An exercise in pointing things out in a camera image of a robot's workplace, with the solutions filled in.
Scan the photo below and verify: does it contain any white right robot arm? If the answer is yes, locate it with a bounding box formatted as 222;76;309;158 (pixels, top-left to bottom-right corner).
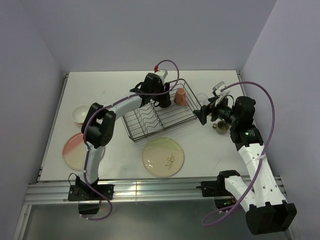
194;96;297;235

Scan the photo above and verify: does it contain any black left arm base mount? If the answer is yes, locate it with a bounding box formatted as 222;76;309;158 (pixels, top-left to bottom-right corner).
67;173;114;221

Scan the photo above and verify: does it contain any dark brown mug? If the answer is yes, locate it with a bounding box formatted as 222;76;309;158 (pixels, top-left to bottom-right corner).
153;93;171;108

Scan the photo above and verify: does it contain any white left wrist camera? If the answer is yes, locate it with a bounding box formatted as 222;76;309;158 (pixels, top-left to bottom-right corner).
153;65;168;84

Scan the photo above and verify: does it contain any pink ceramic mug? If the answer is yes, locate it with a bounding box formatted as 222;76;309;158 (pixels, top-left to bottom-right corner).
173;88;187;107

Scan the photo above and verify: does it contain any grey-green ceramic cup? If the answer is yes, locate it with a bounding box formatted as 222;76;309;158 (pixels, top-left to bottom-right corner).
212;120;230;135

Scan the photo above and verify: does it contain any green and cream plate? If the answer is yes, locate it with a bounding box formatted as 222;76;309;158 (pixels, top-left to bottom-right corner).
142;137;185;178

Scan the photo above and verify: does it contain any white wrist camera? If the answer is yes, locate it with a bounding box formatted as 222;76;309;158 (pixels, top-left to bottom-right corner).
153;65;168;84
212;81;230;107

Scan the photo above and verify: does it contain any aluminium frame rail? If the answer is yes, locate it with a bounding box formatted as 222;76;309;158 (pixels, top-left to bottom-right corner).
24;176;287;205

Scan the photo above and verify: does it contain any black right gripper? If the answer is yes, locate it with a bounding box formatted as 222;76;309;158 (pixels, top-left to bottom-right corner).
193;94;239;127

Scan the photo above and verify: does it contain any pink and cream plate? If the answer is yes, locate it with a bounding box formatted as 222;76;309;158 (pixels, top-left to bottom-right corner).
61;132;106;171

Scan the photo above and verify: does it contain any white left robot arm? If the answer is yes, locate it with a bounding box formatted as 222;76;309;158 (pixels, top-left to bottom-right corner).
79;69;171;200

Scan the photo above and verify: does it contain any dark wire dish rack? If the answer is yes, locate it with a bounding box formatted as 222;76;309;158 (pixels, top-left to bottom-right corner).
122;78;201;143

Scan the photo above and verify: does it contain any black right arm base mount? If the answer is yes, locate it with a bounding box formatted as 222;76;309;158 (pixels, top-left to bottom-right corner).
196;180;232;198

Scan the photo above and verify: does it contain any orange and white bowl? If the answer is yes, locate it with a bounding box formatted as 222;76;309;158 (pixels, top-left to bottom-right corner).
71;105;90;124

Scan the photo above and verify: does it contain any clear glass cup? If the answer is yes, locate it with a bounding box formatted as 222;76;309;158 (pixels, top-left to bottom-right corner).
196;92;208;106

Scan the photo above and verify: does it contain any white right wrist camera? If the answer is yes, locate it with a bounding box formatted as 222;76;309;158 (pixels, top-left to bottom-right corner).
212;81;230;107

